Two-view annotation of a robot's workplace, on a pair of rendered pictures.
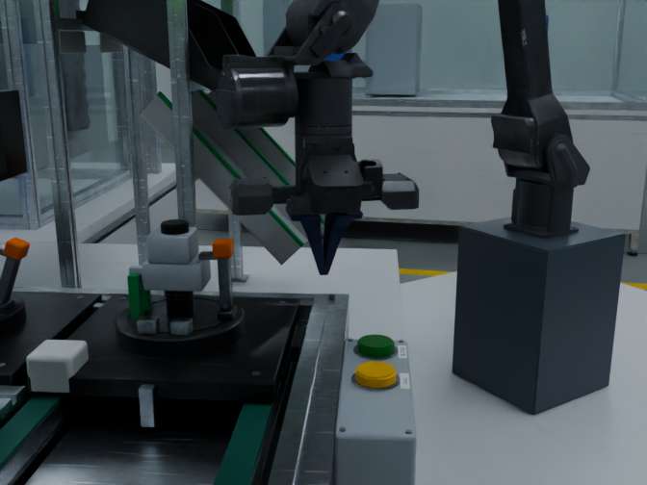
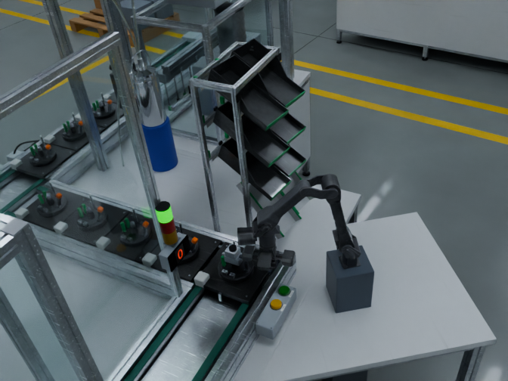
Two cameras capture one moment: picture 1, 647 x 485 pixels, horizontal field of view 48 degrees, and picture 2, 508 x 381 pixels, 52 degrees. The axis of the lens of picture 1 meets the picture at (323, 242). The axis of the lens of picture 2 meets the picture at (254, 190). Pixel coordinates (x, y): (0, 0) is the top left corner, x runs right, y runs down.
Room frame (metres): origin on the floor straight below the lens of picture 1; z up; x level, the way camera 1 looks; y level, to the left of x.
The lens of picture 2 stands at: (-0.46, -0.58, 2.50)
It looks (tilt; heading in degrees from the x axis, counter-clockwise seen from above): 39 degrees down; 27
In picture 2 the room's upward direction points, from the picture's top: 6 degrees counter-clockwise
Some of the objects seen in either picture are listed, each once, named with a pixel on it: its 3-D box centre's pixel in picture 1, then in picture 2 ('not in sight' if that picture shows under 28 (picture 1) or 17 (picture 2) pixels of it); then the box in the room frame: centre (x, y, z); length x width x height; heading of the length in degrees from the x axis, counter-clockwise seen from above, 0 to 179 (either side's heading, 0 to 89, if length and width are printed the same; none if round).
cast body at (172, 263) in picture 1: (167, 253); (231, 252); (0.75, 0.17, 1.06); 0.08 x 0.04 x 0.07; 86
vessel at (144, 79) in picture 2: not in sight; (146, 88); (1.41, 0.91, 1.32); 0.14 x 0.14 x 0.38
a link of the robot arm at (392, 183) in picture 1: (323, 165); (267, 249); (0.73, 0.00, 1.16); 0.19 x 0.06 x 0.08; 99
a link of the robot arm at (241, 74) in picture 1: (285, 65); (254, 230); (0.71, 0.04, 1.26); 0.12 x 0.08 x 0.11; 116
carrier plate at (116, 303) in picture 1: (181, 339); (236, 271); (0.75, 0.16, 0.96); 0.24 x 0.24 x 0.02; 86
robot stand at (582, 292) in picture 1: (534, 306); (348, 279); (0.86, -0.26, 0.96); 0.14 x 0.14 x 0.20; 33
